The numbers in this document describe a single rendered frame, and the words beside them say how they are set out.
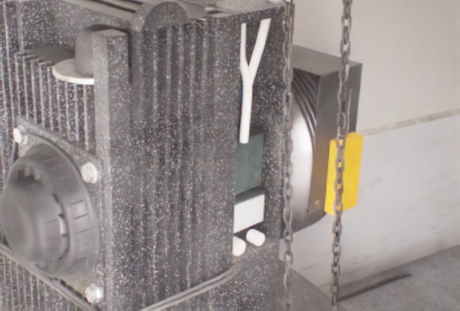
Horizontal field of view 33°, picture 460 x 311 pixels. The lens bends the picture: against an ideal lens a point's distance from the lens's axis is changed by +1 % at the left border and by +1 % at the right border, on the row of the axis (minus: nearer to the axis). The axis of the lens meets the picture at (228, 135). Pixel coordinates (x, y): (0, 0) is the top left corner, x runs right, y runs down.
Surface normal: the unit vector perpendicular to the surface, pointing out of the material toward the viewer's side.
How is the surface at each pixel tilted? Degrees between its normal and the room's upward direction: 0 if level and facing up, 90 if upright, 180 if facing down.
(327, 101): 90
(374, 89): 90
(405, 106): 90
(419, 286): 0
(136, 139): 90
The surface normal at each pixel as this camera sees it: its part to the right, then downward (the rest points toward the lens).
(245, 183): 0.69, 0.29
